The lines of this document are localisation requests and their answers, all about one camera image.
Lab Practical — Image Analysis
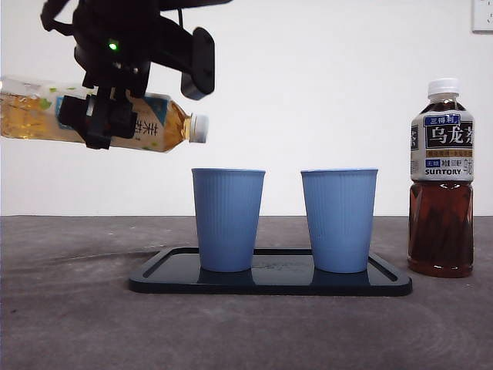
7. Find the jasmine tea bottle white label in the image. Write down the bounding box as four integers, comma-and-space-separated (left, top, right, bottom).
0, 76, 210, 154

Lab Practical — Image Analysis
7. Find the dark oolong tea bottle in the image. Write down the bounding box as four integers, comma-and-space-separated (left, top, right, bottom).
407, 78, 475, 279

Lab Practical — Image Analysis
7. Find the blue ribbed paper cup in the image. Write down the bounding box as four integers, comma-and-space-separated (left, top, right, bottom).
300, 167, 380, 274
191, 167, 267, 274

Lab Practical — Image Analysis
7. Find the dark teal rectangular tray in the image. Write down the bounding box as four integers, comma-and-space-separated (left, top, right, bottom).
128, 247, 414, 297

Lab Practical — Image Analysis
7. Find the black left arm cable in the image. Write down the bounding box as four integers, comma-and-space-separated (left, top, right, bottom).
40, 0, 78, 38

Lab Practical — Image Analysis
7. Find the white wall socket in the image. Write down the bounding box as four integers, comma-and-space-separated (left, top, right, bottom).
471, 0, 493, 34

